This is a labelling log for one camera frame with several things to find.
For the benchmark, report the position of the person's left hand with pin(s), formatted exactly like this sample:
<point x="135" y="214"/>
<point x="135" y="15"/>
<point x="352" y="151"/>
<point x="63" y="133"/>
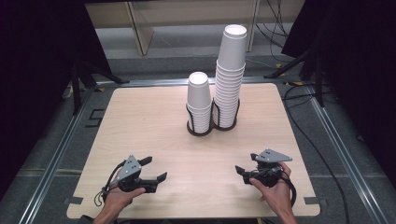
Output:
<point x="118" y="200"/>

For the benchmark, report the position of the light wooden shelf unit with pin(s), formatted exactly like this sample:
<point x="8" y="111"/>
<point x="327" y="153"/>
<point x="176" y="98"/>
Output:
<point x="141" y="34"/>

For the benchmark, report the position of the tall stack of white cups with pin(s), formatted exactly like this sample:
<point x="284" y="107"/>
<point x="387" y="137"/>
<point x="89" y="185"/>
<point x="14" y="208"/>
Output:
<point x="230" y="77"/>

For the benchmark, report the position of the short stack of white cups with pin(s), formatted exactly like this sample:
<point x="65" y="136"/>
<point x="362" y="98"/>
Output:
<point x="199" y="93"/>

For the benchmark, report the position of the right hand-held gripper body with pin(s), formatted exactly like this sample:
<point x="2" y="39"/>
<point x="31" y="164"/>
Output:
<point x="271" y="155"/>

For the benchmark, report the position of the black curtain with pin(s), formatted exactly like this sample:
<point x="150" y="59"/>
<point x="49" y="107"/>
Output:
<point x="358" y="62"/>
<point x="34" y="77"/>

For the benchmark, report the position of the black metal stand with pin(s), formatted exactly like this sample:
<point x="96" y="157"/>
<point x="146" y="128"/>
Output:
<point x="318" y="77"/>
<point x="76" y="90"/>

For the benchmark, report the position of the person's right hand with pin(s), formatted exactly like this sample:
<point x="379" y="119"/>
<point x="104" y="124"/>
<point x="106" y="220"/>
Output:
<point x="278" y="196"/>

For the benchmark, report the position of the metal floor rail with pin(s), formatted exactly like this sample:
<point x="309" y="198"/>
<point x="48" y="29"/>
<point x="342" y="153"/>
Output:
<point x="345" y="155"/>
<point x="155" y="82"/>
<point x="53" y="161"/>

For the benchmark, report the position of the black double cup holder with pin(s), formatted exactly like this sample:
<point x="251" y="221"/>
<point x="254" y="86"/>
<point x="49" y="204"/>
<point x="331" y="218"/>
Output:
<point x="195" y="133"/>

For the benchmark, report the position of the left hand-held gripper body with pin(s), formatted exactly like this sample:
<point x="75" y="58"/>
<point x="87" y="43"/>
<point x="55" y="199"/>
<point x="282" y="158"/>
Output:
<point x="129" y="169"/>

